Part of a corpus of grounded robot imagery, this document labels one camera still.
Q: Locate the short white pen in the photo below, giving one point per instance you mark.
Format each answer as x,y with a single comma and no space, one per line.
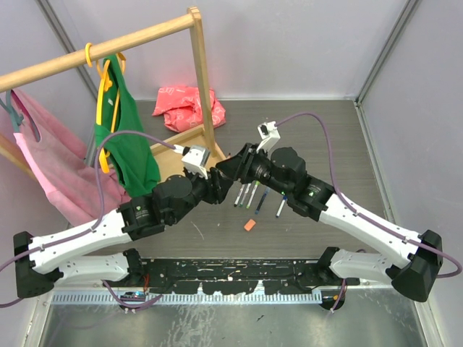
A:
281,206

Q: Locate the white cable duct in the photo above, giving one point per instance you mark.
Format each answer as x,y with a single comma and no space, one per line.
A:
258,297

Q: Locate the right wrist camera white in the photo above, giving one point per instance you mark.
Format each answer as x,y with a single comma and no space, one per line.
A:
269,134

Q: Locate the yellow plastic hanger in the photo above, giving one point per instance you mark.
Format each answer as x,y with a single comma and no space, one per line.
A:
107,109

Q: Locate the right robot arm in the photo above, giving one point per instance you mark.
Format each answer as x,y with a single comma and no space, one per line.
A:
405,259

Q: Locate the white pen black tip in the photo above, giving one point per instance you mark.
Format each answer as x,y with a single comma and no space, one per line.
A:
240,192

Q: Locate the blue pen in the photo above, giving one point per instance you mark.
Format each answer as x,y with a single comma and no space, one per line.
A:
262,199

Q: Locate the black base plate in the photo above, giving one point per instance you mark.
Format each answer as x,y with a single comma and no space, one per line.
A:
227,276

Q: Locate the red patterned cloth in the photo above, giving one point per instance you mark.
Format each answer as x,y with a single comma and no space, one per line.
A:
180,107

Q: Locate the grey blue hanger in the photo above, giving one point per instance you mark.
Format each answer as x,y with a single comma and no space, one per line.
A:
17,113

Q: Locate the pink shirt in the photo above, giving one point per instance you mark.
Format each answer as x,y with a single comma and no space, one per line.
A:
56,157

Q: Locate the orange eraser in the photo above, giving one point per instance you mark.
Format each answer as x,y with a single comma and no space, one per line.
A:
249,225

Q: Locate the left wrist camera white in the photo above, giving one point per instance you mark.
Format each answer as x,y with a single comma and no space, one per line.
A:
194,159

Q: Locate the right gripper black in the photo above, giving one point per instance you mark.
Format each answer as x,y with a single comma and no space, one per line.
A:
238,167

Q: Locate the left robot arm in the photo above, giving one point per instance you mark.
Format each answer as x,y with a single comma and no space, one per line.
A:
37,259

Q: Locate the white pen green tip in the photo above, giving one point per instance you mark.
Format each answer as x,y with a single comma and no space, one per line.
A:
254,189

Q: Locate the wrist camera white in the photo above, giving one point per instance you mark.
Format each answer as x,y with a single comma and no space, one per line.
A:
194,159
269,134

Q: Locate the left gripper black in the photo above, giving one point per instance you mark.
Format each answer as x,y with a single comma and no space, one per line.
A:
218,185

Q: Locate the long white green pen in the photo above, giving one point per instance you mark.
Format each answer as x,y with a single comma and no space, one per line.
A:
242,201

